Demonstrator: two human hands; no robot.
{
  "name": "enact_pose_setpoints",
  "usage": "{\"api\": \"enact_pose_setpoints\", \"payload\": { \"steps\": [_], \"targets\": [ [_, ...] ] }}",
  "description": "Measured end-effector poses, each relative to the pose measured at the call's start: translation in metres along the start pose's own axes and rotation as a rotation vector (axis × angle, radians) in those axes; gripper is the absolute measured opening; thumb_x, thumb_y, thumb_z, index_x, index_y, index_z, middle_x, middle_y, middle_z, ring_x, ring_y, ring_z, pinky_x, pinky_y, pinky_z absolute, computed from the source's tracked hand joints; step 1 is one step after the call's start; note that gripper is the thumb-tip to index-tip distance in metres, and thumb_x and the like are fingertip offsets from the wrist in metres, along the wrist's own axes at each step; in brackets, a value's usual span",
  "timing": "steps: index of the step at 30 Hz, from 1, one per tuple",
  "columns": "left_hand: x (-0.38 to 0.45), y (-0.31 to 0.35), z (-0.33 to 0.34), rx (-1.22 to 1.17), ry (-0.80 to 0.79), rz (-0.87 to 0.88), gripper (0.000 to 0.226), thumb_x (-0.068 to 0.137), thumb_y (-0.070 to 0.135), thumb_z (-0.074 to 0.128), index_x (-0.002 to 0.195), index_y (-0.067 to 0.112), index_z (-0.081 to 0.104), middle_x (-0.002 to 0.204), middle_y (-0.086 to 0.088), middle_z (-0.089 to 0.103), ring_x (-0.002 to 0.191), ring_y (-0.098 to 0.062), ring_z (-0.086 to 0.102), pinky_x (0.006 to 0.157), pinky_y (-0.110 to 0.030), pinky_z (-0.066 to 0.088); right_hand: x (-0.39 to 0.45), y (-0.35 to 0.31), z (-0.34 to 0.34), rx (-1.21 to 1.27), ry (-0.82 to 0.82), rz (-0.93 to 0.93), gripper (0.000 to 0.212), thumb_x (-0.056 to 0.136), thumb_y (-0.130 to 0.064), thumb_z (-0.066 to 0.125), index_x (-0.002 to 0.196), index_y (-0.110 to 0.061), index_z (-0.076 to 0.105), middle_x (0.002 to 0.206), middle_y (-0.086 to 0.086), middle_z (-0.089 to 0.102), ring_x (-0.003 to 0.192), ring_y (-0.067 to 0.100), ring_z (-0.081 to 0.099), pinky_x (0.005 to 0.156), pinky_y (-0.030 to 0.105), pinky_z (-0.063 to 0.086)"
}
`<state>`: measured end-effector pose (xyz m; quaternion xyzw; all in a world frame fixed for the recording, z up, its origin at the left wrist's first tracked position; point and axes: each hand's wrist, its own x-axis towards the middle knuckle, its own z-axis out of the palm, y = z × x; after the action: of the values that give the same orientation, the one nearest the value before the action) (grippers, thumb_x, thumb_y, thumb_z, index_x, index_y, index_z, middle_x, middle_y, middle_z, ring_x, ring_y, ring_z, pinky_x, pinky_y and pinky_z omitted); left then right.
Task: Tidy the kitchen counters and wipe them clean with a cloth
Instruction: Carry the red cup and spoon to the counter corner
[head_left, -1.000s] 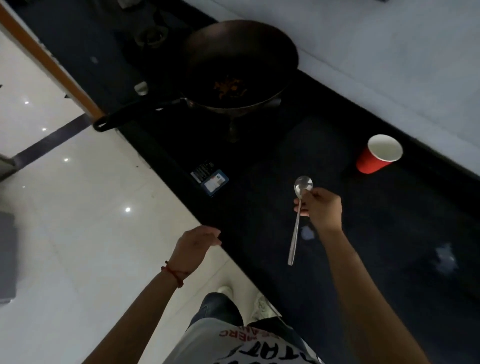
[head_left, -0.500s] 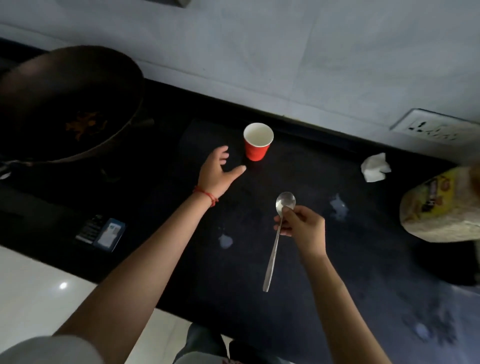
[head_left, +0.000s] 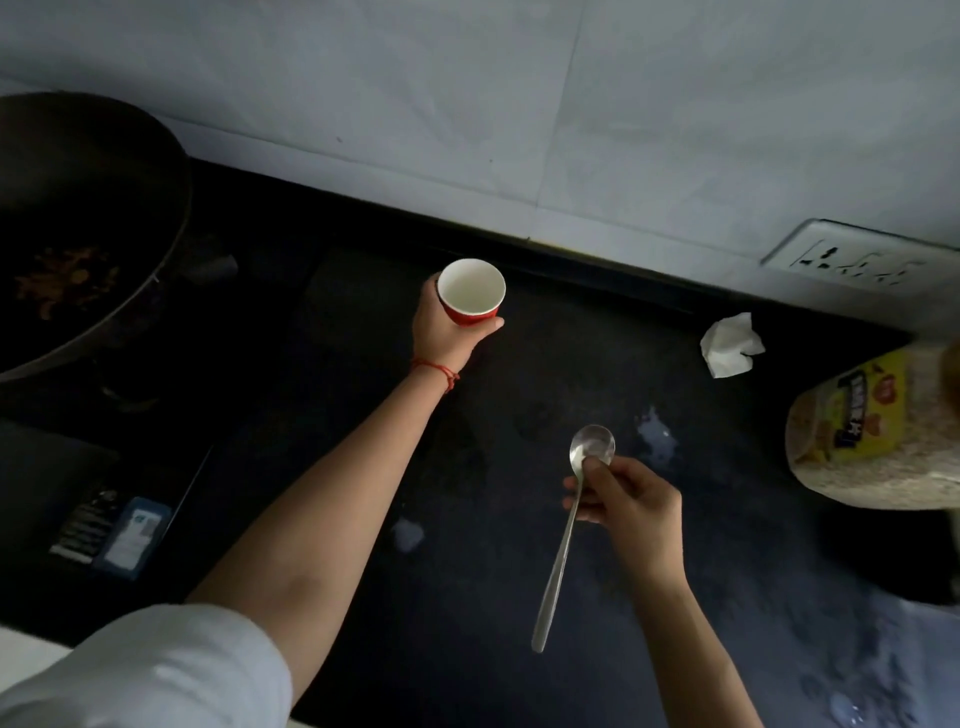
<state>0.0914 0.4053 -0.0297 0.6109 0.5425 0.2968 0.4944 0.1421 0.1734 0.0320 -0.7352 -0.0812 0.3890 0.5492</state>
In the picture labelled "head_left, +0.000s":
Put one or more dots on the white tissue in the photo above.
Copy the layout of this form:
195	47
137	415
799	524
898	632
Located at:
727	349

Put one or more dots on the white wall socket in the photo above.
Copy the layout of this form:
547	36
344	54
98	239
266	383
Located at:
855	259

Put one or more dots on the person's right forearm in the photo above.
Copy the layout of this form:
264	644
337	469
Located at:
697	660

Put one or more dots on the black wok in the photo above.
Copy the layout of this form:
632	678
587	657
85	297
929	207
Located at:
90	187

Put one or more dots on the person's left forearm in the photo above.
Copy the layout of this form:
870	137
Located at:
322	525

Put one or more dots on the black stone countertop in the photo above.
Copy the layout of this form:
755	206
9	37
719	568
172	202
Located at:
450	615

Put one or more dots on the person's right hand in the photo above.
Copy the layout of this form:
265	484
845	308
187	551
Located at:
645	517

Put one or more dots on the long metal spoon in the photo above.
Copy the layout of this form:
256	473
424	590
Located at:
551	585

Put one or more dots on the red paper cup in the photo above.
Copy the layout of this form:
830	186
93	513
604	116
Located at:
471	289

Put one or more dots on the white printed t-shirt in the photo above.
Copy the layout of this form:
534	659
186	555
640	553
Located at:
150	667

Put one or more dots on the brown food bits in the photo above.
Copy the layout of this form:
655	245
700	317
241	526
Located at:
64	281

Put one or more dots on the person's left hand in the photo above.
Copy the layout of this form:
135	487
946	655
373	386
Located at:
442	341

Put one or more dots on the clear oatmeal jar gold lid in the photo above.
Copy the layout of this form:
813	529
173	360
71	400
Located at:
862	420

